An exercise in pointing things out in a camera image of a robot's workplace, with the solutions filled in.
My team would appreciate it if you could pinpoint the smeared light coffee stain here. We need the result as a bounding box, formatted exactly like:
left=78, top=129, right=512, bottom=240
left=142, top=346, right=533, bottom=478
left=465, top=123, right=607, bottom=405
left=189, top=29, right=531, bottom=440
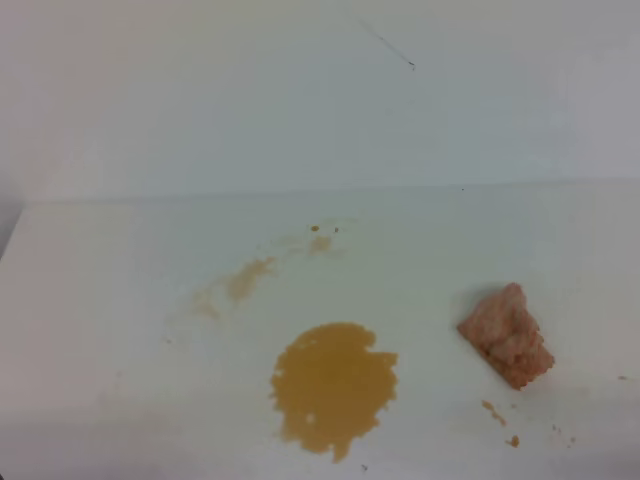
left=187, top=223, right=343, bottom=321

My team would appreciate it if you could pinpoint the large brown coffee puddle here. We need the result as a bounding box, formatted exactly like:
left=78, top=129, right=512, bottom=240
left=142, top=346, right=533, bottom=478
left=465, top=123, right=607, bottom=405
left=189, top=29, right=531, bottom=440
left=270, top=322, right=398, bottom=463

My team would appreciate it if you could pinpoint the small coffee drips right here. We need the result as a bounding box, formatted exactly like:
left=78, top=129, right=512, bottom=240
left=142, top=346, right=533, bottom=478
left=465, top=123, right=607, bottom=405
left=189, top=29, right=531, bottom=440
left=481, top=400, right=520, bottom=448

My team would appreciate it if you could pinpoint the pinkish-brown rag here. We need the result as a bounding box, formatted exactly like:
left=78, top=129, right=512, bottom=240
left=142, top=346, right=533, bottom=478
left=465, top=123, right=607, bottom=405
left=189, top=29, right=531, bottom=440
left=457, top=283, right=555, bottom=390

